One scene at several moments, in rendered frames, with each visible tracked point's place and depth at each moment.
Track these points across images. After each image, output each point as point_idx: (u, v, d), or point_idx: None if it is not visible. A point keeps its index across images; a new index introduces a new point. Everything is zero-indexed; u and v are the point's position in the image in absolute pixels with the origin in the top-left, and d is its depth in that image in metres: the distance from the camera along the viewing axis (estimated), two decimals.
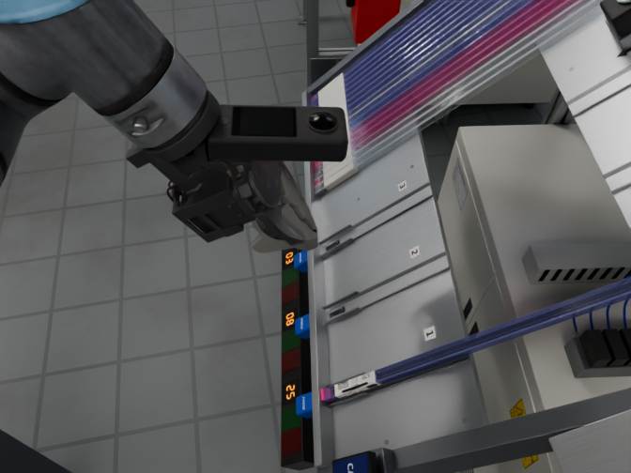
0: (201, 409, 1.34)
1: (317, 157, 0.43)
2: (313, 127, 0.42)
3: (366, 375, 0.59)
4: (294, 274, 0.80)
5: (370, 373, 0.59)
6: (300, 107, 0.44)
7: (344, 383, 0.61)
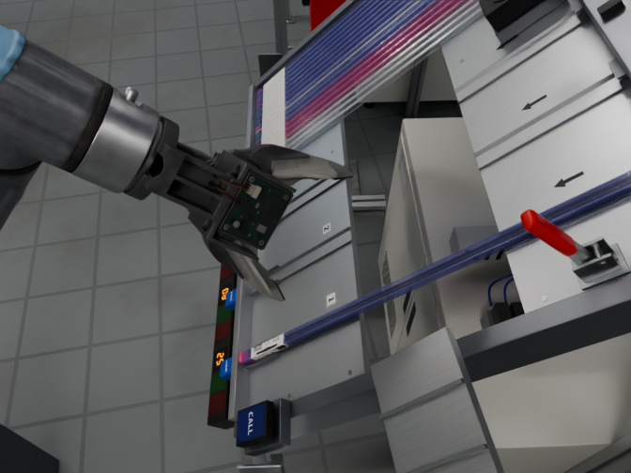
0: (167, 390, 1.40)
1: (209, 156, 0.54)
2: None
3: (277, 338, 0.65)
4: None
5: (280, 335, 0.65)
6: None
7: (258, 346, 0.67)
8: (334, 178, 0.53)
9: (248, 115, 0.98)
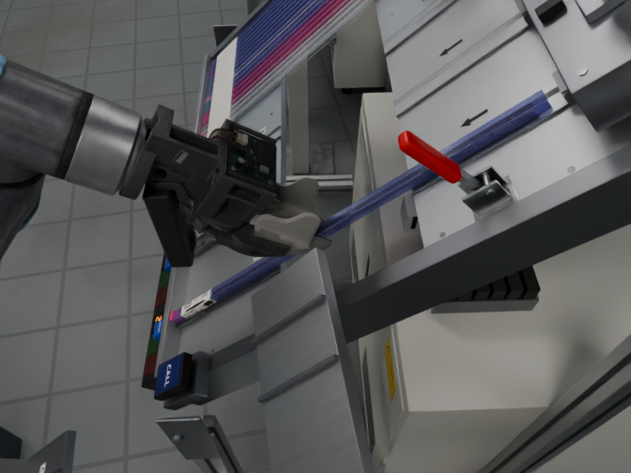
0: (133, 372, 1.39)
1: None
2: None
3: (205, 294, 0.64)
4: None
5: (207, 291, 0.64)
6: (161, 244, 0.51)
7: (188, 303, 0.66)
8: None
9: (200, 85, 0.97)
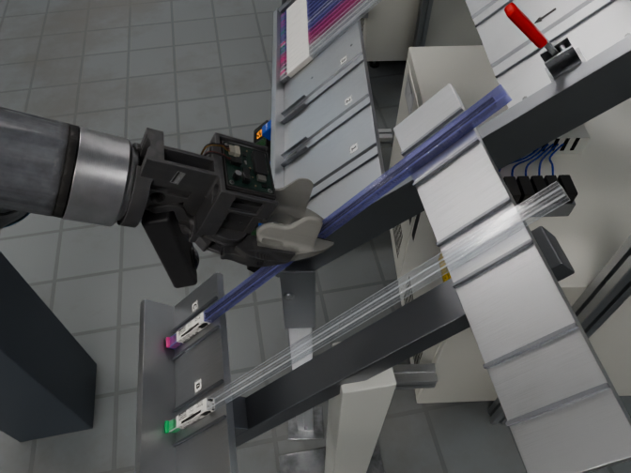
0: None
1: None
2: None
3: (198, 317, 0.65)
4: (262, 144, 1.00)
5: (200, 313, 0.65)
6: (164, 267, 0.51)
7: (182, 328, 0.66)
8: None
9: (273, 34, 1.11)
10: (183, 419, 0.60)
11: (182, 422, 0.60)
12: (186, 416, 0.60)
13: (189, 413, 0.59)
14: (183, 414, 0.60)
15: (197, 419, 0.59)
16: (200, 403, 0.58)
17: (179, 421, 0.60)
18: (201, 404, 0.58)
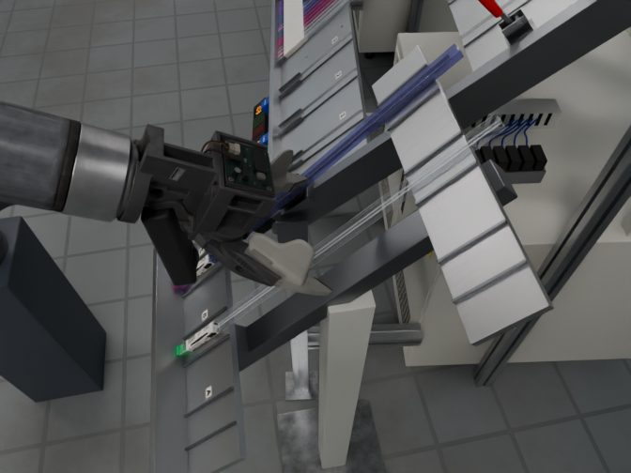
0: None
1: None
2: None
3: (203, 258, 0.74)
4: (261, 118, 1.09)
5: (206, 255, 0.74)
6: (163, 265, 0.51)
7: None
8: (295, 186, 0.57)
9: (271, 19, 1.20)
10: (192, 343, 0.69)
11: (191, 344, 0.69)
12: (194, 339, 0.69)
13: (196, 336, 0.69)
14: (192, 338, 0.69)
15: (205, 341, 0.68)
16: (207, 327, 0.68)
17: (189, 344, 0.69)
18: (207, 328, 0.67)
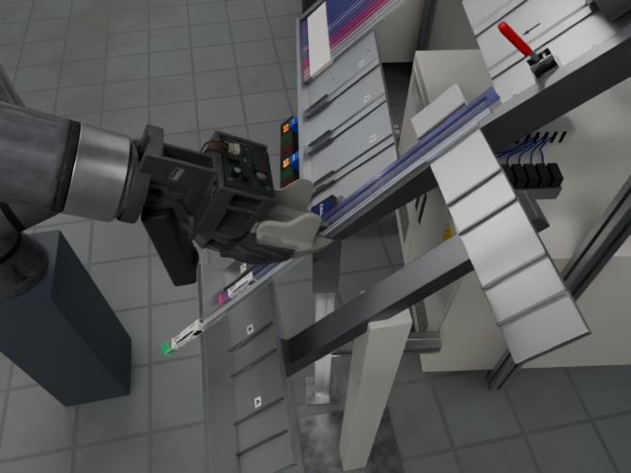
0: None
1: None
2: None
3: (247, 276, 0.79)
4: (288, 136, 1.14)
5: (249, 273, 0.79)
6: (163, 265, 0.51)
7: (233, 286, 0.81)
8: None
9: (296, 39, 1.25)
10: (177, 341, 0.67)
11: (176, 343, 0.67)
12: (180, 337, 0.67)
13: (182, 334, 0.67)
14: (177, 336, 0.68)
15: (190, 339, 0.67)
16: (192, 324, 0.66)
17: (175, 343, 0.68)
18: (193, 325, 0.66)
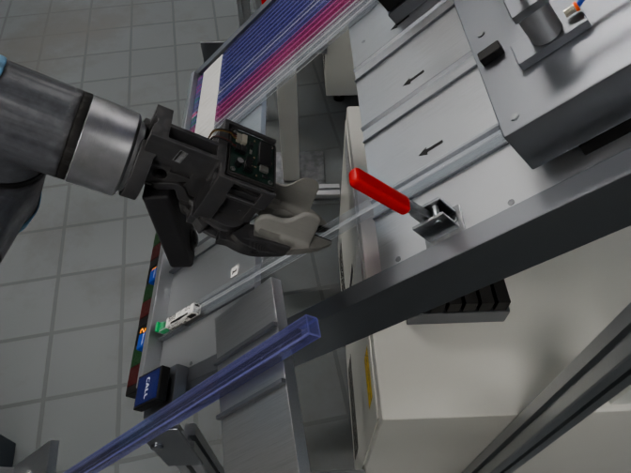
0: (125, 376, 1.42)
1: None
2: None
3: None
4: None
5: None
6: (161, 244, 0.51)
7: None
8: None
9: (186, 101, 1.00)
10: (172, 321, 0.68)
11: (171, 323, 0.68)
12: (175, 317, 0.68)
13: (177, 315, 0.68)
14: (173, 316, 0.69)
15: (184, 321, 0.67)
16: (188, 307, 0.67)
17: (169, 322, 0.69)
18: (189, 308, 0.67)
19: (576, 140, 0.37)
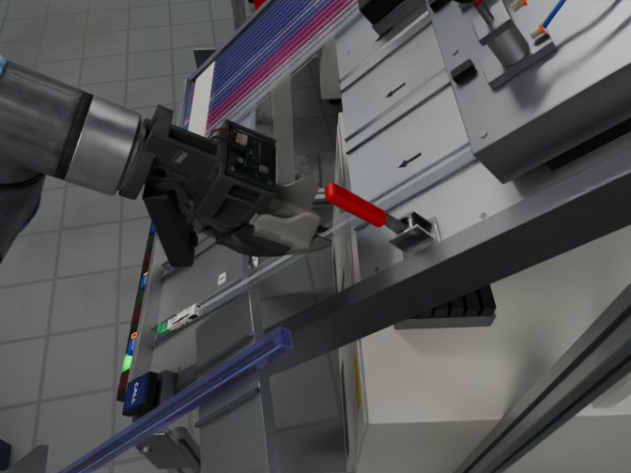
0: (120, 379, 1.44)
1: None
2: None
3: None
4: (154, 240, 0.90)
5: None
6: (161, 244, 0.51)
7: None
8: None
9: (178, 109, 1.01)
10: (174, 322, 0.68)
11: (172, 324, 0.68)
12: (176, 318, 0.68)
13: (178, 316, 0.68)
14: (175, 317, 0.69)
15: (185, 322, 0.68)
16: (190, 308, 0.67)
17: (170, 323, 0.69)
18: (190, 309, 0.67)
19: (543, 157, 0.38)
